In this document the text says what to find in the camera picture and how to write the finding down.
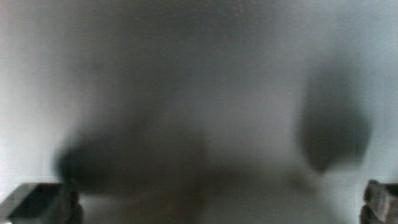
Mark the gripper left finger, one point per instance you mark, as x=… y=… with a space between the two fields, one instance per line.
x=41 y=203

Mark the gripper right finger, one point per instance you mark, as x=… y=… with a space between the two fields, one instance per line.
x=379 y=211

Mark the white cabinet body box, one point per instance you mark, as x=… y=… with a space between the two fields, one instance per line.
x=206 y=107

